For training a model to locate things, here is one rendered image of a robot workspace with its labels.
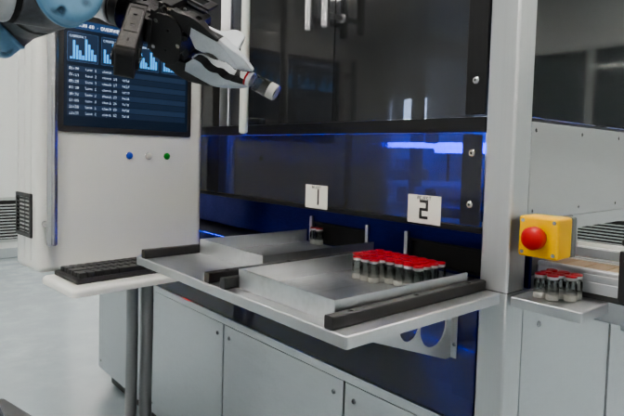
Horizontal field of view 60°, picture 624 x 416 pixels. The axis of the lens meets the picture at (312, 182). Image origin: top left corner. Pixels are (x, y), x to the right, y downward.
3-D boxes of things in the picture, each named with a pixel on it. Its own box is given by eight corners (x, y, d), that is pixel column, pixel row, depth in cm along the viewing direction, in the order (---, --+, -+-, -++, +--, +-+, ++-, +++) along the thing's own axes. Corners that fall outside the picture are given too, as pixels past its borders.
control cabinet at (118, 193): (171, 245, 188) (174, 15, 184) (202, 253, 175) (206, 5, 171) (10, 263, 152) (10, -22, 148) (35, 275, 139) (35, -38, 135)
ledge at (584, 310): (545, 294, 109) (545, 285, 109) (615, 309, 99) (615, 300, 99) (509, 305, 100) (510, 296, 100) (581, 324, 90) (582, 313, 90)
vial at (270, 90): (270, 104, 70) (242, 88, 71) (279, 97, 72) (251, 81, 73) (274, 90, 69) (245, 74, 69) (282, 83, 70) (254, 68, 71)
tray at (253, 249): (305, 240, 155) (305, 228, 155) (373, 255, 136) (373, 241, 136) (200, 253, 133) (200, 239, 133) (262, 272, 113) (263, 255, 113)
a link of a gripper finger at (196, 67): (266, 70, 75) (211, 34, 76) (244, 88, 71) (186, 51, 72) (260, 86, 77) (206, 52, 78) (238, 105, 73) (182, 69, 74)
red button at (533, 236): (528, 246, 97) (529, 224, 97) (550, 250, 94) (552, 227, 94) (517, 249, 95) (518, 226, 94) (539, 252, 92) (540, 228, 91)
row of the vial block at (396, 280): (357, 273, 115) (357, 251, 114) (425, 291, 101) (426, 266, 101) (349, 274, 113) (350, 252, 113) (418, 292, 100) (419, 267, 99)
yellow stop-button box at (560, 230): (536, 251, 103) (538, 213, 102) (575, 256, 97) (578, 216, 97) (516, 254, 98) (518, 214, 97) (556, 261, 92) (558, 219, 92)
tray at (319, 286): (367, 266, 122) (367, 251, 122) (466, 291, 103) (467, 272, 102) (238, 287, 100) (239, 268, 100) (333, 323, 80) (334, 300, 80)
